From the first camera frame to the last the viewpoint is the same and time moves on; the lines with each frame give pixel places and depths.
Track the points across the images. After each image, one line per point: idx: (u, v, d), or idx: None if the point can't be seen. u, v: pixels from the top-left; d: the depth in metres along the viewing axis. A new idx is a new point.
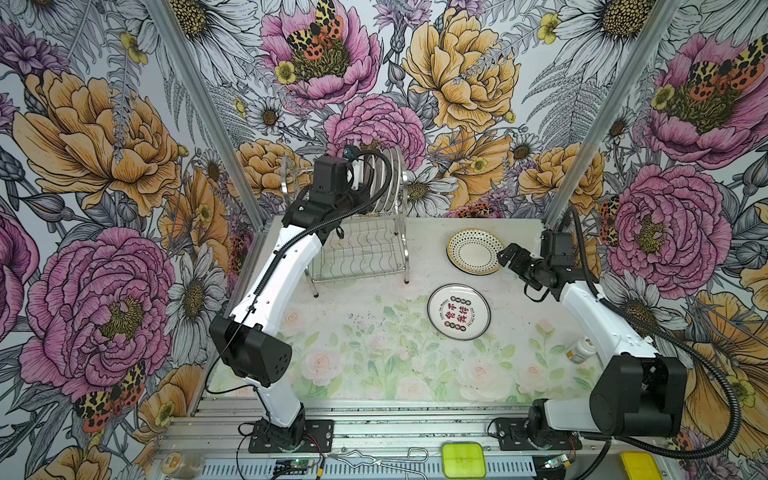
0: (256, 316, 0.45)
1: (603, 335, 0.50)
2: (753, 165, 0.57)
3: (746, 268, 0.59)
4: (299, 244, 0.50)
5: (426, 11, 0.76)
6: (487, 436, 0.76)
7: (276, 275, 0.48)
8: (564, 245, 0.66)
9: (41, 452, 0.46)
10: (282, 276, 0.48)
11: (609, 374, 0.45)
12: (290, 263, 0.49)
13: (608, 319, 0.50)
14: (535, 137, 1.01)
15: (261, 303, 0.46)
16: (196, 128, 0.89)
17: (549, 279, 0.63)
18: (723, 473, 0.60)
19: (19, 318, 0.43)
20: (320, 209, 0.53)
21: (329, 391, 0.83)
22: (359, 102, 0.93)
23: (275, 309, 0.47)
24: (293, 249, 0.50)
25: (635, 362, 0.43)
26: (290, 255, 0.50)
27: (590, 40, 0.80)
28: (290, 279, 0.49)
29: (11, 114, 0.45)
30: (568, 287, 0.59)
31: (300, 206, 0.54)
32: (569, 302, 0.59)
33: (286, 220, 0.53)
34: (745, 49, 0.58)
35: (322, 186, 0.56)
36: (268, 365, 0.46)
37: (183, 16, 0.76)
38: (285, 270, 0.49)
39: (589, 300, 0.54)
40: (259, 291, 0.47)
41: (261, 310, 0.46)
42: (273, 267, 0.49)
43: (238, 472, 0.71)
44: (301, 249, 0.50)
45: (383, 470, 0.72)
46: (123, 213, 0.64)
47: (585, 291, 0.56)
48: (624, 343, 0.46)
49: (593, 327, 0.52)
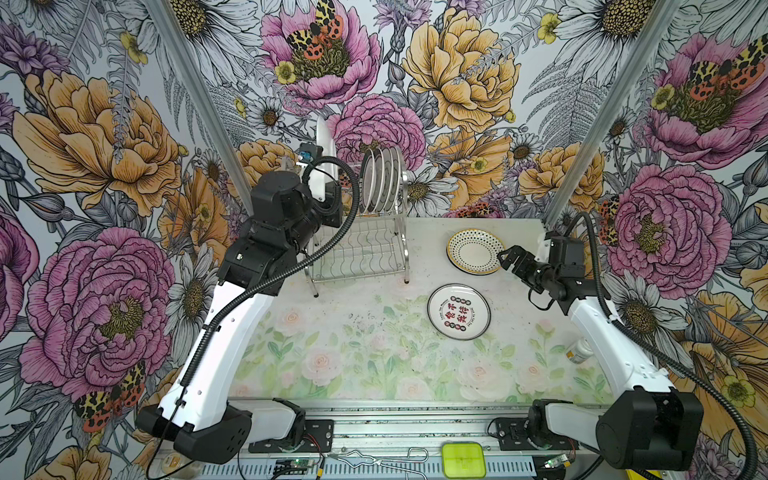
0: (186, 412, 0.37)
1: (614, 362, 0.47)
2: (753, 165, 0.57)
3: (746, 268, 0.59)
4: (236, 311, 0.39)
5: (426, 11, 0.76)
6: (487, 436, 0.76)
7: (210, 354, 0.38)
8: (575, 253, 0.62)
9: (40, 452, 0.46)
10: (219, 354, 0.38)
11: (620, 408, 0.42)
12: (227, 335, 0.39)
13: (621, 346, 0.47)
14: (535, 137, 1.01)
15: (191, 396, 0.37)
16: (196, 129, 0.89)
17: (558, 291, 0.59)
18: (723, 473, 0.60)
19: (18, 318, 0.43)
20: (267, 253, 0.41)
21: (329, 391, 0.83)
22: (359, 102, 0.93)
23: (212, 398, 0.39)
24: (229, 317, 0.39)
25: (648, 398, 0.40)
26: (226, 325, 0.39)
27: (590, 40, 0.80)
28: (227, 355, 0.39)
29: (11, 114, 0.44)
30: (578, 302, 0.56)
31: (238, 254, 0.41)
32: (577, 318, 0.56)
33: (222, 275, 0.41)
34: (745, 49, 0.58)
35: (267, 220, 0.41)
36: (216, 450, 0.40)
37: (183, 16, 0.76)
38: (219, 347, 0.38)
39: (601, 322, 0.51)
40: (185, 381, 0.38)
41: (192, 404, 0.37)
42: (204, 347, 0.39)
43: (238, 472, 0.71)
44: (240, 317, 0.39)
45: (383, 470, 0.72)
46: (123, 213, 0.64)
47: (595, 308, 0.53)
48: (637, 374, 0.43)
49: (604, 352, 0.49)
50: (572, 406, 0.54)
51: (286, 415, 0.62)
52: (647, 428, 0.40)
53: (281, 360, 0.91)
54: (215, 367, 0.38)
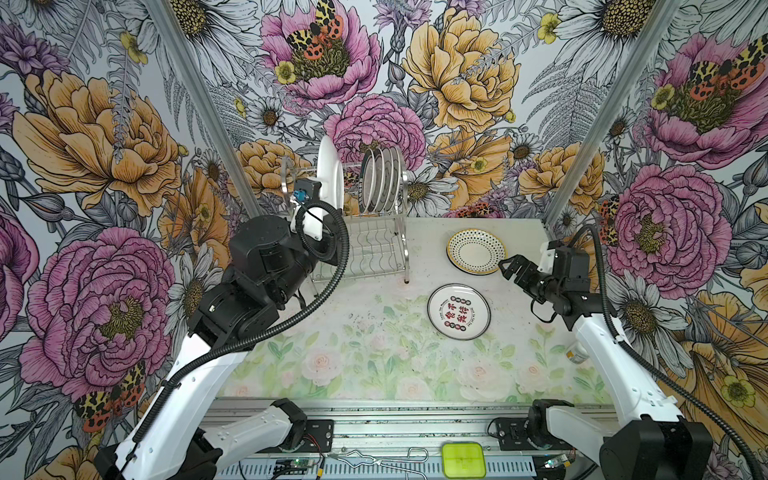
0: (134, 469, 0.36)
1: (621, 386, 0.45)
2: (753, 165, 0.57)
3: (746, 268, 0.59)
4: (199, 371, 0.36)
5: (426, 11, 0.76)
6: (487, 436, 0.76)
7: (166, 412, 0.36)
8: (579, 267, 0.60)
9: (40, 452, 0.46)
10: (175, 413, 0.36)
11: (626, 435, 0.41)
12: (186, 394, 0.36)
13: (628, 370, 0.46)
14: (535, 137, 1.01)
15: (142, 452, 0.36)
16: (196, 129, 0.89)
17: (563, 305, 0.58)
18: (723, 473, 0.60)
19: (18, 318, 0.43)
20: (244, 308, 0.38)
21: (329, 391, 0.83)
22: (359, 102, 0.93)
23: (162, 457, 0.36)
24: (191, 376, 0.36)
25: (655, 427, 0.39)
26: (186, 382, 0.36)
27: (590, 40, 0.80)
28: (184, 416, 0.37)
29: (11, 114, 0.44)
30: (583, 320, 0.54)
31: (210, 304, 0.38)
32: (582, 336, 0.54)
33: (192, 328, 0.38)
34: (745, 49, 0.58)
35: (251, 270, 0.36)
36: None
37: (183, 16, 0.76)
38: (176, 404, 0.36)
39: (607, 343, 0.49)
40: (138, 437, 0.36)
41: (141, 461, 0.36)
42: (161, 403, 0.36)
43: (239, 472, 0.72)
44: (201, 378, 0.36)
45: (383, 470, 0.72)
46: (123, 213, 0.64)
47: (601, 328, 0.51)
48: (644, 403, 0.42)
49: (609, 375, 0.48)
50: (576, 414, 0.62)
51: (279, 428, 0.61)
52: (655, 459, 0.38)
53: (281, 360, 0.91)
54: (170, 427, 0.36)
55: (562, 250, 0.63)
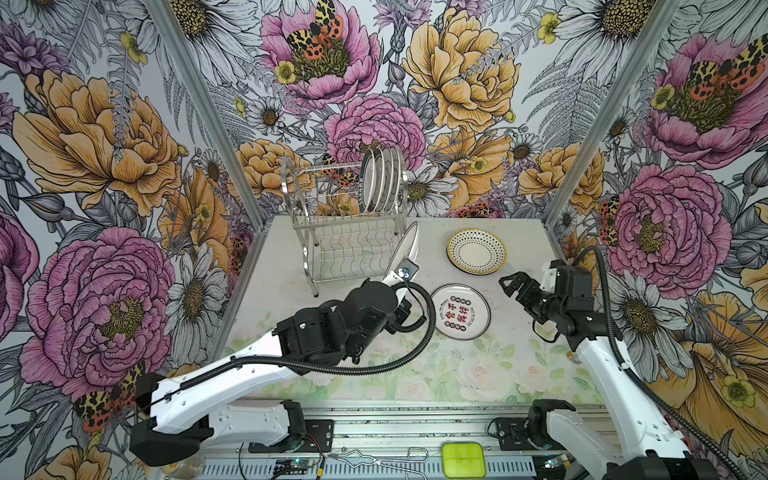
0: (163, 410, 0.39)
1: (624, 415, 0.45)
2: (753, 164, 0.57)
3: (746, 268, 0.59)
4: (260, 366, 0.41)
5: (426, 11, 0.76)
6: (487, 436, 0.76)
7: (217, 381, 0.41)
8: (584, 285, 0.59)
9: (41, 452, 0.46)
10: (221, 386, 0.40)
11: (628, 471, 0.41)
12: (238, 378, 0.41)
13: (633, 401, 0.44)
14: (535, 137, 1.01)
15: (177, 399, 0.40)
16: (196, 129, 0.89)
17: (567, 326, 0.56)
18: (723, 473, 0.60)
19: (18, 318, 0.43)
20: (324, 341, 0.42)
21: (329, 391, 0.83)
22: (359, 102, 0.93)
23: (187, 415, 0.40)
24: (251, 367, 0.41)
25: (660, 463, 0.38)
26: (245, 368, 0.41)
27: (590, 40, 0.80)
28: (223, 393, 0.40)
29: (11, 114, 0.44)
30: (587, 343, 0.53)
31: (303, 323, 0.44)
32: (585, 358, 0.53)
33: (280, 330, 0.44)
34: (745, 49, 0.58)
35: (349, 317, 0.44)
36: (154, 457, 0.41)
37: (183, 17, 0.76)
38: (225, 378, 0.41)
39: (611, 369, 0.48)
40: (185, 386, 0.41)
41: (171, 409, 0.39)
42: (217, 372, 0.41)
43: (239, 472, 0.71)
44: (258, 372, 0.41)
45: (383, 470, 0.72)
46: (123, 213, 0.64)
47: (606, 353, 0.50)
48: (649, 437, 0.41)
49: (613, 402, 0.47)
50: (578, 424, 0.60)
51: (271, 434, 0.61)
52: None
53: None
54: (210, 394, 0.40)
55: (565, 268, 0.62)
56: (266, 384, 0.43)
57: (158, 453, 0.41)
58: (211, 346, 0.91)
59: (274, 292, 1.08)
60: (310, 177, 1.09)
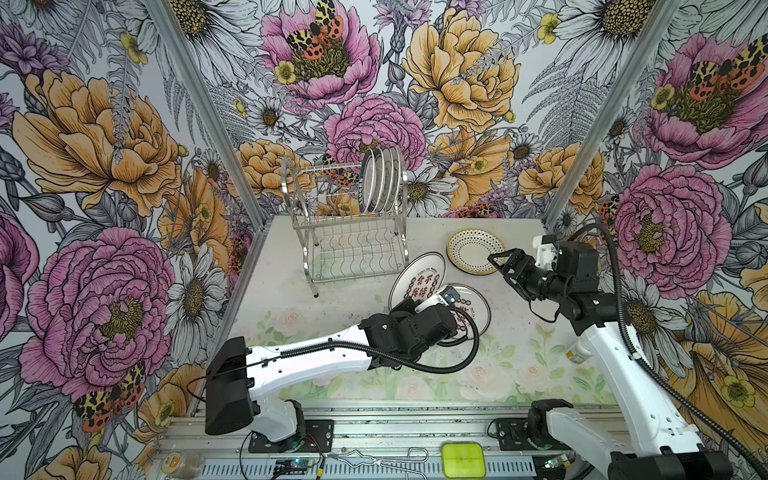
0: (260, 373, 0.42)
1: (635, 408, 0.43)
2: (753, 164, 0.57)
3: (746, 268, 0.59)
4: (351, 353, 0.47)
5: (426, 11, 0.76)
6: (488, 436, 0.76)
7: (310, 356, 0.45)
8: (588, 264, 0.54)
9: (41, 452, 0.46)
10: (312, 362, 0.45)
11: (642, 466, 0.40)
12: (330, 359, 0.46)
13: (645, 395, 0.42)
14: (535, 137, 1.01)
15: (273, 367, 0.43)
16: (196, 129, 0.89)
17: (573, 310, 0.52)
18: None
19: (19, 318, 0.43)
20: (397, 343, 0.50)
21: (329, 391, 0.83)
22: (359, 102, 0.93)
23: (278, 382, 0.43)
24: (342, 352, 0.47)
25: (675, 461, 0.37)
26: (337, 353, 0.47)
27: (590, 40, 0.80)
28: (314, 368, 0.45)
29: (11, 114, 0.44)
30: (596, 330, 0.49)
31: (385, 324, 0.52)
32: (593, 344, 0.50)
33: (364, 324, 0.51)
34: (745, 49, 0.58)
35: (419, 327, 0.54)
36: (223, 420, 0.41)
37: (183, 16, 0.76)
38: (317, 356, 0.46)
39: (621, 358, 0.46)
40: (282, 356, 0.44)
41: (268, 373, 0.42)
42: (314, 350, 0.46)
43: (240, 472, 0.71)
44: (348, 358, 0.47)
45: (383, 470, 0.72)
46: (123, 213, 0.64)
47: (617, 341, 0.47)
48: (663, 433, 0.39)
49: (621, 392, 0.46)
50: (579, 420, 0.60)
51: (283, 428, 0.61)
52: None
53: None
54: (303, 367, 0.44)
55: (568, 245, 0.57)
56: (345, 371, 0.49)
57: (233, 415, 0.41)
58: (211, 346, 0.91)
59: (274, 292, 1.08)
60: (310, 177, 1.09)
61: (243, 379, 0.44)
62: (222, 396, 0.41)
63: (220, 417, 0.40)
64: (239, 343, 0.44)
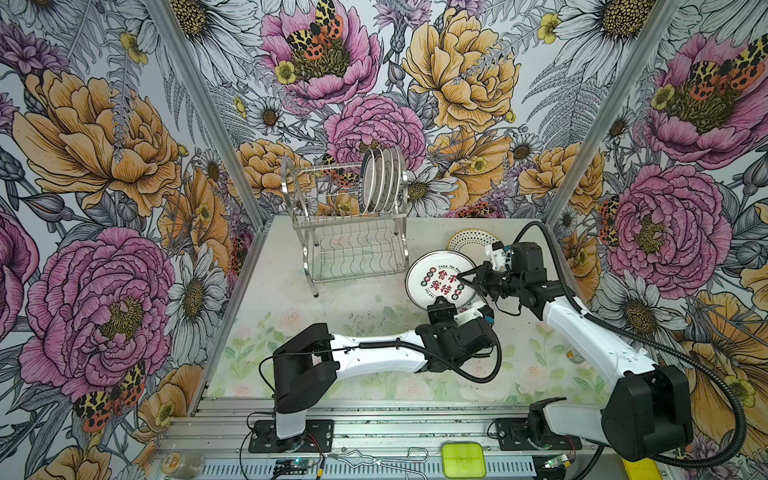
0: (344, 359, 0.46)
1: (599, 353, 0.49)
2: (753, 165, 0.57)
3: (746, 268, 0.59)
4: (412, 353, 0.53)
5: (426, 11, 0.76)
6: (488, 436, 0.76)
7: (382, 352, 0.50)
8: (536, 259, 0.65)
9: (41, 452, 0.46)
10: (383, 356, 0.50)
11: (618, 398, 0.43)
12: (396, 355, 0.51)
13: (602, 340, 0.49)
14: (535, 137, 1.01)
15: (352, 357, 0.47)
16: (196, 129, 0.89)
17: (529, 298, 0.62)
18: (723, 473, 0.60)
19: (19, 318, 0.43)
20: (442, 349, 0.56)
21: (329, 392, 0.83)
22: (359, 102, 0.93)
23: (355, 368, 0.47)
24: (405, 351, 0.53)
25: (641, 382, 0.42)
26: (401, 351, 0.52)
27: (590, 40, 0.80)
28: (382, 361, 0.50)
29: (11, 114, 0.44)
30: (550, 305, 0.58)
31: (435, 333, 0.58)
32: (553, 319, 0.58)
33: (420, 329, 0.57)
34: (745, 49, 0.58)
35: (461, 338, 0.60)
36: (303, 395, 0.44)
37: (183, 16, 0.76)
38: (382, 352, 0.50)
39: (575, 318, 0.54)
40: (360, 346, 0.49)
41: (350, 361, 0.46)
42: (384, 346, 0.51)
43: (242, 472, 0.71)
44: (411, 357, 0.53)
45: (383, 470, 0.72)
46: (123, 213, 0.64)
47: (567, 308, 0.56)
48: (622, 360, 0.45)
49: (586, 346, 0.51)
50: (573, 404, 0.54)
51: (289, 428, 0.61)
52: (649, 415, 0.41)
53: None
54: (376, 357, 0.49)
55: (516, 247, 0.67)
56: (405, 367, 0.54)
57: (309, 392, 0.44)
58: (211, 346, 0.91)
59: (273, 292, 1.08)
60: (310, 177, 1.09)
61: (331, 361, 0.46)
62: (310, 375, 0.44)
63: (306, 390, 0.43)
64: (322, 330, 0.48)
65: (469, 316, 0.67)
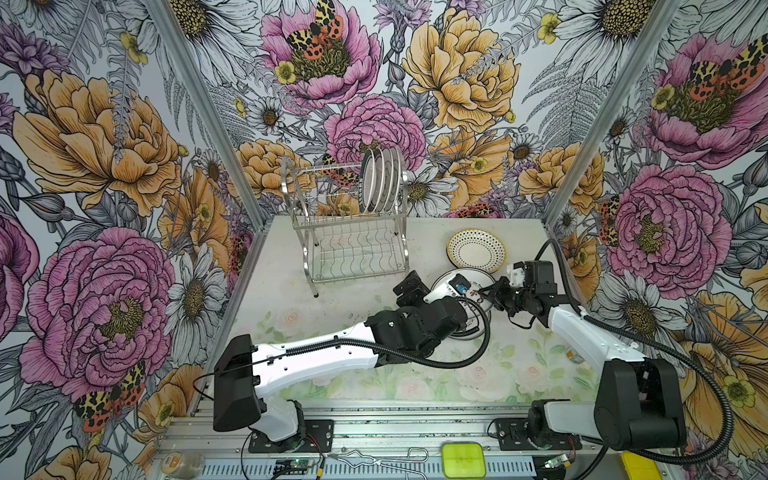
0: (266, 371, 0.42)
1: (594, 348, 0.51)
2: (753, 165, 0.57)
3: (746, 268, 0.59)
4: (356, 350, 0.47)
5: (426, 11, 0.76)
6: (488, 436, 0.76)
7: (317, 354, 0.45)
8: (546, 273, 0.70)
9: (41, 452, 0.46)
10: (319, 359, 0.45)
11: (605, 384, 0.46)
12: (337, 356, 0.45)
13: (595, 334, 0.53)
14: (535, 137, 1.01)
15: (279, 365, 0.43)
16: (196, 129, 0.89)
17: (536, 306, 0.66)
18: (723, 473, 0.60)
19: (19, 318, 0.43)
20: (404, 340, 0.49)
21: (329, 391, 0.83)
22: (359, 102, 0.93)
23: (287, 379, 0.43)
24: (348, 350, 0.46)
25: (627, 367, 0.44)
26: (342, 351, 0.46)
27: (590, 40, 0.80)
28: (318, 366, 0.45)
29: (11, 114, 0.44)
30: (554, 310, 0.62)
31: (392, 321, 0.51)
32: (556, 325, 0.62)
33: (371, 321, 0.50)
34: (745, 49, 0.58)
35: (424, 323, 0.52)
36: (228, 416, 0.41)
37: (183, 16, 0.76)
38: (321, 354, 0.45)
39: (574, 318, 0.58)
40: (287, 354, 0.44)
41: (275, 371, 0.42)
42: (318, 348, 0.46)
43: (242, 472, 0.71)
44: (354, 355, 0.46)
45: (383, 470, 0.72)
46: (123, 213, 0.64)
47: (569, 312, 0.59)
48: (613, 350, 0.48)
49: (582, 344, 0.54)
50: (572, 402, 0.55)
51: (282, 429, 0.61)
52: (633, 399, 0.42)
53: None
54: (307, 365, 0.44)
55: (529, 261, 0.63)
56: (352, 366, 0.48)
57: (235, 412, 0.41)
58: (211, 346, 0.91)
59: (273, 292, 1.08)
60: (310, 177, 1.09)
61: (249, 378, 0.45)
62: (229, 392, 0.40)
63: (226, 411, 0.40)
64: (245, 341, 0.44)
65: (440, 293, 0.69)
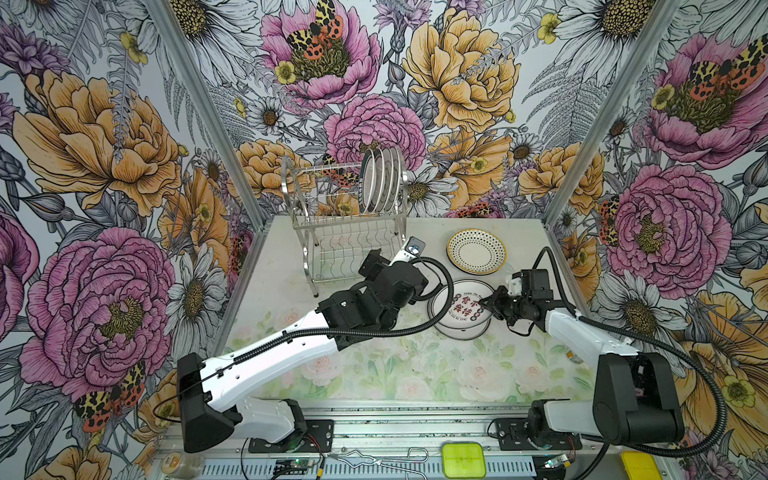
0: (217, 385, 0.40)
1: (590, 346, 0.52)
2: (753, 164, 0.57)
3: (746, 268, 0.59)
4: (310, 340, 0.45)
5: (426, 11, 0.76)
6: (487, 436, 0.76)
7: (269, 353, 0.43)
8: (541, 278, 0.72)
9: (41, 452, 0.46)
10: (273, 359, 0.43)
11: (601, 378, 0.46)
12: (291, 351, 0.44)
13: (591, 333, 0.54)
14: (535, 137, 1.01)
15: (230, 374, 0.41)
16: (196, 129, 0.89)
17: (533, 311, 0.67)
18: (723, 473, 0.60)
19: (19, 318, 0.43)
20: (361, 316, 0.47)
21: (328, 391, 0.83)
22: (359, 102, 0.93)
23: (242, 388, 0.42)
24: (302, 340, 0.45)
25: (622, 360, 0.45)
26: (295, 344, 0.44)
27: (590, 40, 0.80)
28: (274, 367, 0.43)
29: (11, 114, 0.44)
30: (551, 311, 0.63)
31: (346, 299, 0.49)
32: (553, 327, 0.63)
33: (322, 305, 0.48)
34: (745, 49, 0.58)
35: (379, 294, 0.49)
36: (193, 437, 0.40)
37: (183, 16, 0.76)
38: (273, 353, 0.43)
39: (570, 319, 0.59)
40: (237, 361, 0.42)
41: (226, 383, 0.41)
42: (269, 347, 0.44)
43: (242, 472, 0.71)
44: (309, 345, 0.44)
45: (383, 470, 0.72)
46: (123, 213, 0.64)
47: (565, 313, 0.61)
48: (608, 346, 0.49)
49: (578, 343, 0.56)
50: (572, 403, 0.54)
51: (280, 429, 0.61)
52: (629, 392, 0.43)
53: None
54: (263, 367, 0.42)
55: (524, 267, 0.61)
56: (312, 358, 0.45)
57: (201, 432, 0.40)
58: (211, 346, 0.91)
59: (273, 292, 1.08)
60: (311, 177, 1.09)
61: (200, 395, 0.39)
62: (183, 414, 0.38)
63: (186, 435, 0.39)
64: (192, 358, 0.43)
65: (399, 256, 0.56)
